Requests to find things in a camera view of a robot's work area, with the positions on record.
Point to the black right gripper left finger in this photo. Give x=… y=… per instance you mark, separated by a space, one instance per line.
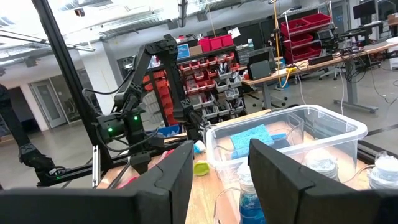
x=93 y=207

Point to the blue dish soap bottle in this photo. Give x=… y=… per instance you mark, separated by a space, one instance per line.
x=320 y=163
x=385 y=171
x=248 y=205

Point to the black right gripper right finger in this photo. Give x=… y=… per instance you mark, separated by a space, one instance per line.
x=311 y=207

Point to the small cardboard box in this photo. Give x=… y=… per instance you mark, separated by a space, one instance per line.
x=196 y=50

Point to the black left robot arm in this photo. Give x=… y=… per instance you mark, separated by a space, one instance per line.
x=140 y=62

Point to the grey monitor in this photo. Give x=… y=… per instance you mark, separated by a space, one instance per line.
x=260 y=70

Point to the tall clear plastic bin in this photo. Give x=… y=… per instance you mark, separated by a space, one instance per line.
x=217 y=149

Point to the black background robot arm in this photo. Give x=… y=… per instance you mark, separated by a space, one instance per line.
x=12 y=124

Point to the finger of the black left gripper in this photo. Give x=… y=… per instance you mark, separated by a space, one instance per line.
x=136 y=161
x=145 y=161

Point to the red storage bin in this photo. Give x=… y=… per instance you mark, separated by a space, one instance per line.
x=215 y=43
x=227 y=40
x=204 y=45

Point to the blue box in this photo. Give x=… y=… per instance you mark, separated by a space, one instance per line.
x=183 y=51

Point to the green dish brush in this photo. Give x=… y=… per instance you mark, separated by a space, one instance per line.
x=201 y=168

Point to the wooden workbench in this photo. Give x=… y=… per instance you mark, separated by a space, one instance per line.
x=311 y=63

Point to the silver metal bracket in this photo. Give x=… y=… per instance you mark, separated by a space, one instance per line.
x=96 y=165

